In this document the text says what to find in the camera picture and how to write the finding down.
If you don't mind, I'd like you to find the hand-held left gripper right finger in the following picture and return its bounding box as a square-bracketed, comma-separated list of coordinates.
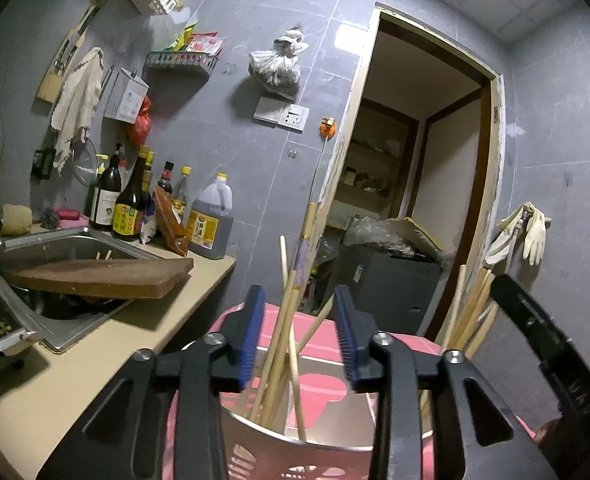
[332, 284, 558, 480]

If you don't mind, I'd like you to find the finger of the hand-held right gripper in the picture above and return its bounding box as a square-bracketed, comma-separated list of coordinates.
[490, 274, 573, 378]

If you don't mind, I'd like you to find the hanging clear plastic bag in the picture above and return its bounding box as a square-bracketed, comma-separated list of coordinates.
[248, 29, 310, 92]

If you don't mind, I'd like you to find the clear bottle yellow cap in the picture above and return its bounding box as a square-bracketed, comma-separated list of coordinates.
[171, 166, 193, 221]

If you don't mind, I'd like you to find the yellow sponge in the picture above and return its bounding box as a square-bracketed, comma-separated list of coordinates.
[1, 204, 33, 236]

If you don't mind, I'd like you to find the metal box grater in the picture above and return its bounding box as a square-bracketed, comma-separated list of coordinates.
[104, 67, 151, 123]

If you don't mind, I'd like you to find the wooden shelf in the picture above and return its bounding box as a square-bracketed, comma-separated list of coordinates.
[332, 130, 418, 221]

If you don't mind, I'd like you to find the long chopstick with patterned end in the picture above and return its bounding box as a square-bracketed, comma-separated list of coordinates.
[257, 202, 321, 421]

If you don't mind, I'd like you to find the red plastic bag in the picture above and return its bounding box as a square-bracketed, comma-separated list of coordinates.
[130, 95, 153, 146]

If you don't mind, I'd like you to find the brown wooden cutting board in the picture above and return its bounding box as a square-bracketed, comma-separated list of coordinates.
[2, 257, 195, 301]

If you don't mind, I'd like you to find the white blue packet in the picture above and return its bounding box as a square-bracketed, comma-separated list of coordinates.
[140, 205, 158, 246]

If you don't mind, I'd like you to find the cream hanging towel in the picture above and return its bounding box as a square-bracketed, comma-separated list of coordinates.
[51, 47, 104, 176]

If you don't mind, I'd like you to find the red snack packet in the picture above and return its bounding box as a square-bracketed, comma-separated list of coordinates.
[185, 34, 225, 55]

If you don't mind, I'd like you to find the cream rubber glove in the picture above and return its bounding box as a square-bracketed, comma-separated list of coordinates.
[485, 202, 531, 266]
[522, 207, 552, 266]

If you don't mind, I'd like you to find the person's right hand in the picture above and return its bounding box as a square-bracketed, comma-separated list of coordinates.
[532, 417, 565, 447]

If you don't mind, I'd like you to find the grey switch plate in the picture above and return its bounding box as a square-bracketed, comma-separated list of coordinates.
[253, 96, 288, 126]

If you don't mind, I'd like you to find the green yellow packet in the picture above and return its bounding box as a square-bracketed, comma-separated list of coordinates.
[172, 22, 198, 52]

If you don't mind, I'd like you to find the kitchen knife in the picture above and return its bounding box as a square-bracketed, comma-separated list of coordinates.
[55, 7, 98, 73]

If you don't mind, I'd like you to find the brown leaning packet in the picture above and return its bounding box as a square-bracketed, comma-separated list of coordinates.
[152, 186, 190, 257]

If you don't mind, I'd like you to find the metal mesh strainer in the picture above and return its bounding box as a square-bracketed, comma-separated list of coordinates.
[72, 137, 100, 186]

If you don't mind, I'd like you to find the crumpled plastic bag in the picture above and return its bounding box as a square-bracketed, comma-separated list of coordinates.
[342, 216, 456, 261]

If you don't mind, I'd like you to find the white plastic utensil holder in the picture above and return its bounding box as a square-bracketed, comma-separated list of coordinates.
[175, 332, 438, 480]

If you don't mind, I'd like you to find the pink checkered cloth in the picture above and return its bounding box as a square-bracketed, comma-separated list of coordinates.
[162, 302, 536, 480]

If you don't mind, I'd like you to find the soy sauce bottle yellow label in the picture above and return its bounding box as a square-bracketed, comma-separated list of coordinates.
[112, 146, 148, 241]

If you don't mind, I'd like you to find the wooden knife rack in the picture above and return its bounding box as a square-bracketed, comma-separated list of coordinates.
[36, 5, 100, 106]

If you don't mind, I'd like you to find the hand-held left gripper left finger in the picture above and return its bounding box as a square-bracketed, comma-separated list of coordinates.
[35, 284, 267, 480]

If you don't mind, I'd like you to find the black cabinet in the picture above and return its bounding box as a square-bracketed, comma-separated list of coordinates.
[325, 247, 443, 346]

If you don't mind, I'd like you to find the stainless steel sink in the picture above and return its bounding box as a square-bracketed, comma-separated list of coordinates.
[0, 227, 176, 353]

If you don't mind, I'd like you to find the black wall holder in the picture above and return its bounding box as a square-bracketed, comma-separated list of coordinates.
[31, 149, 56, 181]

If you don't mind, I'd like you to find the white wall socket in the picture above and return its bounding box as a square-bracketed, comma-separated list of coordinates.
[278, 104, 311, 133]

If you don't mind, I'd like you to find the wooden door frame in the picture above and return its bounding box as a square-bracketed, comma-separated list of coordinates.
[307, 2, 506, 341]

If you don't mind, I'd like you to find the large dark vinegar jug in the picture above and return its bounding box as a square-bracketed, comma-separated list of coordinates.
[185, 173, 235, 261]

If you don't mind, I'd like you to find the green bottle yellow cap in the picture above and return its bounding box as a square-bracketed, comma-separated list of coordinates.
[85, 154, 110, 216]

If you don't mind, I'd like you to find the grey wall rack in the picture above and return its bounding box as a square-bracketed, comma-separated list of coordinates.
[144, 50, 221, 76]

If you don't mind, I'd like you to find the dark bottle white label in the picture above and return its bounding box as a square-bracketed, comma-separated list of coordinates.
[91, 152, 123, 232]

